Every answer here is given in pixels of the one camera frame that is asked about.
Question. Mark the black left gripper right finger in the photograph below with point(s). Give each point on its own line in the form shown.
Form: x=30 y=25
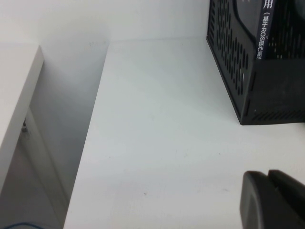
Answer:
x=290 y=186

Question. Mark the blue rimmed round object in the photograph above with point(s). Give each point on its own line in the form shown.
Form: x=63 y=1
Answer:
x=26 y=225

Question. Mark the black three-slot book stand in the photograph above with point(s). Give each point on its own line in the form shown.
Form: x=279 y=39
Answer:
x=274 y=95

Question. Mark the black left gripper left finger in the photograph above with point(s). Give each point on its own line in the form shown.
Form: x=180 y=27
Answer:
x=262 y=205

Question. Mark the dark blue mobile robot book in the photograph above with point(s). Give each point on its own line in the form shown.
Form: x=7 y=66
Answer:
x=263 y=35

